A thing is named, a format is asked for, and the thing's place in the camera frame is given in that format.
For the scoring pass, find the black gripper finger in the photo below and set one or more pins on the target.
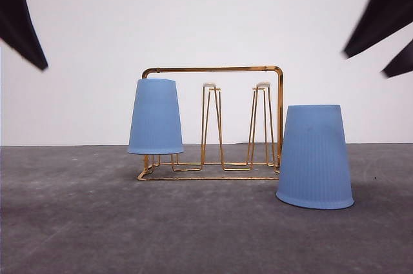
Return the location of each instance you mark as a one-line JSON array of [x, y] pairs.
[[381, 18], [401, 65], [18, 29]]

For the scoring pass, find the blue ribbed cup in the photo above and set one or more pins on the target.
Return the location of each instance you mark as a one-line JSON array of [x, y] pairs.
[[156, 124], [314, 167]]

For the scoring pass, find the gold wire cup rack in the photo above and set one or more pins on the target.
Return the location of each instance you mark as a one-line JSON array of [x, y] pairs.
[[260, 165]]

